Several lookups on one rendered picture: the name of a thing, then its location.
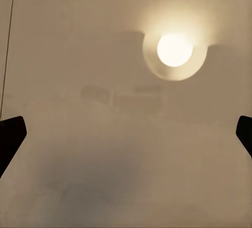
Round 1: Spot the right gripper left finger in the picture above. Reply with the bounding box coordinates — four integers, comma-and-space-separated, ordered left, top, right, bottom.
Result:
0, 116, 27, 178

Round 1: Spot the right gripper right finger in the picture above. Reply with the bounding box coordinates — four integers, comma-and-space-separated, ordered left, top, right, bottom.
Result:
236, 115, 252, 157

